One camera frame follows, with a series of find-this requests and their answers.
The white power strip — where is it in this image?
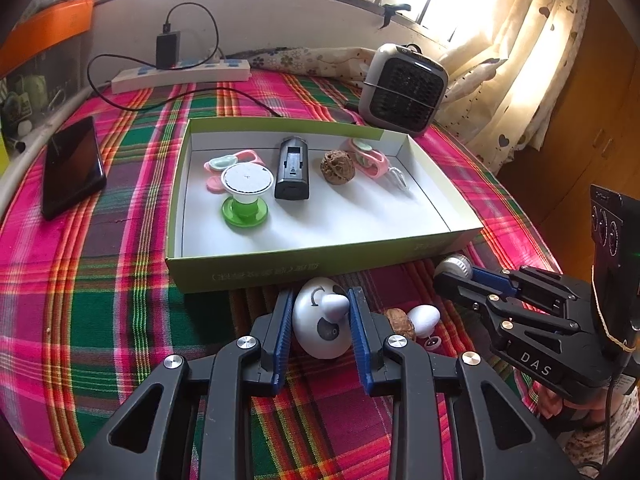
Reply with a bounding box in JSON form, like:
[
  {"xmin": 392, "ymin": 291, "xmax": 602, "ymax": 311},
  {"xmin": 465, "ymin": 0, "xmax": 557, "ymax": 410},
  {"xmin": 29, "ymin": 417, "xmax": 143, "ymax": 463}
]
[{"xmin": 111, "ymin": 57, "xmax": 251, "ymax": 95}]

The white mushroom-shaped knob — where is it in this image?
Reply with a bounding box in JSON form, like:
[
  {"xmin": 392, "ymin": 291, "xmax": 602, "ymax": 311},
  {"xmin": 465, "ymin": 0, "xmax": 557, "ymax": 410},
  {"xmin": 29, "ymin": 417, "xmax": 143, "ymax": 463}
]
[{"xmin": 407, "ymin": 305, "xmax": 442, "ymax": 339}]

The green decorated container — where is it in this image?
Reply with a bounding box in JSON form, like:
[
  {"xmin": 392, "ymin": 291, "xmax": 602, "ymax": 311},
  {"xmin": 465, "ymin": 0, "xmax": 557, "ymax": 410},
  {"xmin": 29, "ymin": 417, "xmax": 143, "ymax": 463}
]
[{"xmin": 15, "ymin": 74, "xmax": 48, "ymax": 106}]

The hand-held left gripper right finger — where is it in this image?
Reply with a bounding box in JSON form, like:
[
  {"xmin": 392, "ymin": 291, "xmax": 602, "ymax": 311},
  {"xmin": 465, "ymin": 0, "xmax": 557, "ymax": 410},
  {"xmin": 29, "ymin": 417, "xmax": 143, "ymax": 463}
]
[{"xmin": 347, "ymin": 286, "xmax": 583, "ymax": 480}]

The silver round cap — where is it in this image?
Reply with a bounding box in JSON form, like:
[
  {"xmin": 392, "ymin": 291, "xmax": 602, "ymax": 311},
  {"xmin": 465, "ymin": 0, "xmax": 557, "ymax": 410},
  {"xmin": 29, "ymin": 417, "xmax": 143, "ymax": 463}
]
[{"xmin": 439, "ymin": 255, "xmax": 473, "ymax": 283}]

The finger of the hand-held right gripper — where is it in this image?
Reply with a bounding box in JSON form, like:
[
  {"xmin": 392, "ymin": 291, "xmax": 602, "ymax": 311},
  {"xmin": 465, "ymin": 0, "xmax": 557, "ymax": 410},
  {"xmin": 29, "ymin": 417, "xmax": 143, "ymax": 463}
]
[
  {"xmin": 433, "ymin": 271, "xmax": 584, "ymax": 334},
  {"xmin": 470, "ymin": 265, "xmax": 590, "ymax": 312}
]

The pink clip with mint pad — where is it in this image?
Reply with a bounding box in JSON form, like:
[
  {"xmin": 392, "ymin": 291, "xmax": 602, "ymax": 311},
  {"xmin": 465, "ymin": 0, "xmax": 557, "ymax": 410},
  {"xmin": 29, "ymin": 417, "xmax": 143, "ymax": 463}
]
[
  {"xmin": 204, "ymin": 149, "xmax": 266, "ymax": 195},
  {"xmin": 342, "ymin": 137, "xmax": 391, "ymax": 179}
]

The white disc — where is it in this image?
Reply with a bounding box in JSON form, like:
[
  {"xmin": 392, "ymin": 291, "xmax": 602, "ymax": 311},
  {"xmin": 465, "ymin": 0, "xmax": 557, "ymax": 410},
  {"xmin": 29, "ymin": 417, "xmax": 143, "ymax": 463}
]
[{"xmin": 220, "ymin": 162, "xmax": 275, "ymax": 228}]

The large brown walnut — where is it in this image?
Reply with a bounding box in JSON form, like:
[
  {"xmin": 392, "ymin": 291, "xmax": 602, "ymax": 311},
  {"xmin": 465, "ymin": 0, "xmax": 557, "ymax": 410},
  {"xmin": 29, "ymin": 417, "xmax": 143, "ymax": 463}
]
[{"xmin": 320, "ymin": 150, "xmax": 357, "ymax": 181}]

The grey desktop heater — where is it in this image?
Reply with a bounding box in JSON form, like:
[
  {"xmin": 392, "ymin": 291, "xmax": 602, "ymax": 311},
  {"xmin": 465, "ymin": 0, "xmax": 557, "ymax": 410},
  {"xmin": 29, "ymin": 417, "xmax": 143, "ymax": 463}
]
[{"xmin": 357, "ymin": 42, "xmax": 449, "ymax": 137}]

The white usb cable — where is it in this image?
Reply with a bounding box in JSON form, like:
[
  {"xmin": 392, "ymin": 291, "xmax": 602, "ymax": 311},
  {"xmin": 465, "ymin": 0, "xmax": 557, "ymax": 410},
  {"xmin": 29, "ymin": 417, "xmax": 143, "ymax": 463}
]
[{"xmin": 387, "ymin": 166, "xmax": 411, "ymax": 193}]

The floral pillow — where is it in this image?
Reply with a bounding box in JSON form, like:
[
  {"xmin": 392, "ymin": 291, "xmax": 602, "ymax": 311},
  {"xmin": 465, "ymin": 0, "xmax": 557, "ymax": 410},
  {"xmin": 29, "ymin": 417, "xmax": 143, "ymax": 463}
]
[{"xmin": 247, "ymin": 46, "xmax": 381, "ymax": 93}]

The black window hook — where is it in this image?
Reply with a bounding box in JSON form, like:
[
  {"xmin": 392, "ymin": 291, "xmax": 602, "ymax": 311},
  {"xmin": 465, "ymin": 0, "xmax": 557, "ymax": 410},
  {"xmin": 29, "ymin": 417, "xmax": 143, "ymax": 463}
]
[{"xmin": 382, "ymin": 4, "xmax": 412, "ymax": 28}]

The plaid cloth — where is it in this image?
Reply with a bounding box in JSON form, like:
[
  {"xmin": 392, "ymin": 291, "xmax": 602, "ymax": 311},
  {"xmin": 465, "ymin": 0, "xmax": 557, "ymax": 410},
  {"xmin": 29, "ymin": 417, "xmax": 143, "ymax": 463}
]
[{"xmin": 0, "ymin": 67, "xmax": 561, "ymax": 480}]

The white egg-shaped toy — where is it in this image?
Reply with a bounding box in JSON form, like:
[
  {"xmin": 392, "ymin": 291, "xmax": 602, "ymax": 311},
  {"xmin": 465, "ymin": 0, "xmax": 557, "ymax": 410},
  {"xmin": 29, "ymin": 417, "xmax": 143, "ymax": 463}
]
[{"xmin": 292, "ymin": 276, "xmax": 353, "ymax": 359}]

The black flashlight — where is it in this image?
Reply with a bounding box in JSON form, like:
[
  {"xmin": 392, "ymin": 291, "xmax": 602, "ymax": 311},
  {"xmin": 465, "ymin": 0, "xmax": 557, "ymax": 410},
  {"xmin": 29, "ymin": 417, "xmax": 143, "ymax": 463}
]
[{"xmin": 274, "ymin": 136, "xmax": 311, "ymax": 201}]

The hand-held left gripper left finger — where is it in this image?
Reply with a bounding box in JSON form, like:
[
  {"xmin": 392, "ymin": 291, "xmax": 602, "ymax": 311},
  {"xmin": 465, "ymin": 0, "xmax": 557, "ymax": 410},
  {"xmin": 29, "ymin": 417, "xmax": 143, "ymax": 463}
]
[{"xmin": 62, "ymin": 287, "xmax": 296, "ymax": 480}]

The black smartphone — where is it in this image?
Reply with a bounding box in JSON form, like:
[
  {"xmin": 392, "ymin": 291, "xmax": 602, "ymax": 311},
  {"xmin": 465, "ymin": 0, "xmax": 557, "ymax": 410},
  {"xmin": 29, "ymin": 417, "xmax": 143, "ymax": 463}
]
[{"xmin": 41, "ymin": 116, "xmax": 108, "ymax": 221}]

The person's floral clothing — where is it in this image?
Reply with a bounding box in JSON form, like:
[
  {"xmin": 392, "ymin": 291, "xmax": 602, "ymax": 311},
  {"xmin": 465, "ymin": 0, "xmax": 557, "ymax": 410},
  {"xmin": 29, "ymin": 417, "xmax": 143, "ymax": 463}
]
[{"xmin": 560, "ymin": 400, "xmax": 640, "ymax": 480}]

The black charger adapter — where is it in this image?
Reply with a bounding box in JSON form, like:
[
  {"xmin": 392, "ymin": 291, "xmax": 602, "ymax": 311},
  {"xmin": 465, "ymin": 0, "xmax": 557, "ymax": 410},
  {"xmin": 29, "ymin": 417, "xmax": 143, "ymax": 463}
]
[{"xmin": 156, "ymin": 32, "xmax": 182, "ymax": 70}]

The cream heart-print curtain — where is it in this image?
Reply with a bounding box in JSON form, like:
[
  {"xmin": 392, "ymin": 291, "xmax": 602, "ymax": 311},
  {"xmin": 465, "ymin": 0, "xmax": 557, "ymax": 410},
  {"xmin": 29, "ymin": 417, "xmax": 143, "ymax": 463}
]
[{"xmin": 430, "ymin": 0, "xmax": 593, "ymax": 171}]

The person's right hand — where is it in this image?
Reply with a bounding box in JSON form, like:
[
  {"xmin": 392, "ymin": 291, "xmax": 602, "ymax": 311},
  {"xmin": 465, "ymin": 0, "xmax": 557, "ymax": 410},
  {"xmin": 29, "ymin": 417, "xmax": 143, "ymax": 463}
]
[{"xmin": 536, "ymin": 385, "xmax": 607, "ymax": 432}]

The green and white cardboard box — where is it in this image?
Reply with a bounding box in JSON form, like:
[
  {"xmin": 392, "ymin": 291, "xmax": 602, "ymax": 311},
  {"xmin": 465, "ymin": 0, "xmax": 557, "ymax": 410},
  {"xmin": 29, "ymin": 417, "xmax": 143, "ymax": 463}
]
[{"xmin": 166, "ymin": 117, "xmax": 485, "ymax": 294}]

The small brown walnut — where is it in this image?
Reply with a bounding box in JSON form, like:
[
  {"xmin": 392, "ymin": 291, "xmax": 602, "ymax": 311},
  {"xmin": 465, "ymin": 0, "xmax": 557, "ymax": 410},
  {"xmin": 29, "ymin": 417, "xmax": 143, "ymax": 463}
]
[{"xmin": 384, "ymin": 308, "xmax": 417, "ymax": 343}]

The wooden cabinet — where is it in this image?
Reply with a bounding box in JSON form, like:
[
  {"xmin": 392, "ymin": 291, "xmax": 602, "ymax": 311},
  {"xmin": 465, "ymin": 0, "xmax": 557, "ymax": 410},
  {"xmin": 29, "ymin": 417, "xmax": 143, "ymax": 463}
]
[{"xmin": 495, "ymin": 0, "xmax": 640, "ymax": 281}]

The black charger cable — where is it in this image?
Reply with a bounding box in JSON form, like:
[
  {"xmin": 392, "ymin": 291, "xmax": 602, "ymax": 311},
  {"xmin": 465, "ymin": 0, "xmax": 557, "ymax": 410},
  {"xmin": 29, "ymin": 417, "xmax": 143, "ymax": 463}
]
[{"xmin": 86, "ymin": 2, "xmax": 283, "ymax": 120}]

